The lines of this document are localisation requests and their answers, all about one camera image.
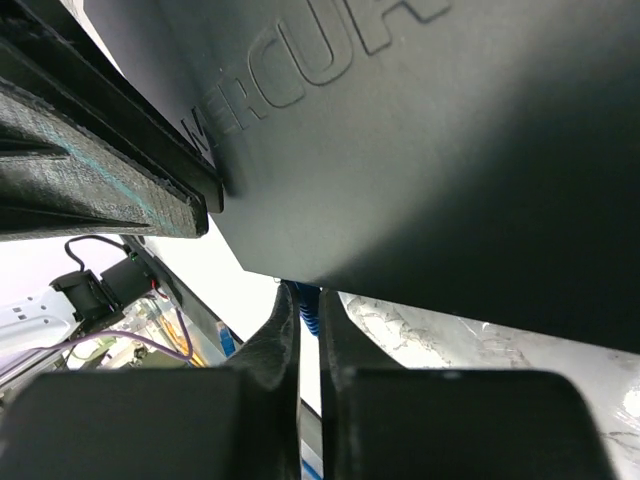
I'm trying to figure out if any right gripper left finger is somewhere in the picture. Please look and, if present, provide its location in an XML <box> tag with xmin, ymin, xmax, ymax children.
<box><xmin>1</xmin><ymin>283</ymin><xmax>300</xmax><ymax>479</ymax></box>

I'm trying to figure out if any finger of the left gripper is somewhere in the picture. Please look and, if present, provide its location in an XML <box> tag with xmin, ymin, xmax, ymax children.
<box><xmin>1</xmin><ymin>83</ymin><xmax>208</xmax><ymax>238</ymax></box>
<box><xmin>1</xmin><ymin>1</ymin><xmax>224</xmax><ymax>213</ymax></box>

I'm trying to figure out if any black network switch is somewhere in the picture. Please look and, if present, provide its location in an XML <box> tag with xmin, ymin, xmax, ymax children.
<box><xmin>84</xmin><ymin>1</ymin><xmax>639</xmax><ymax>353</ymax></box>

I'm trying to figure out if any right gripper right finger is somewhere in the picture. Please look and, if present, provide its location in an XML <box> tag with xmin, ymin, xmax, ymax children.
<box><xmin>318</xmin><ymin>290</ymin><xmax>615</xmax><ymax>479</ymax></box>

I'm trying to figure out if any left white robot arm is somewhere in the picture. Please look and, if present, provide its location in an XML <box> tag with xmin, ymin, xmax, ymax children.
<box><xmin>1</xmin><ymin>1</ymin><xmax>224</xmax><ymax>354</ymax></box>

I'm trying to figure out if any blue ethernet cable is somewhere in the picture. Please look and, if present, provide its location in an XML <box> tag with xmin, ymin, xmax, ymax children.
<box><xmin>214</xmin><ymin>280</ymin><xmax>324</xmax><ymax>480</ymax></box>

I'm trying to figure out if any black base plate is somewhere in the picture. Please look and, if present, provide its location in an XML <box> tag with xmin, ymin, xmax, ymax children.
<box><xmin>121</xmin><ymin>235</ymin><xmax>239</xmax><ymax>366</ymax></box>

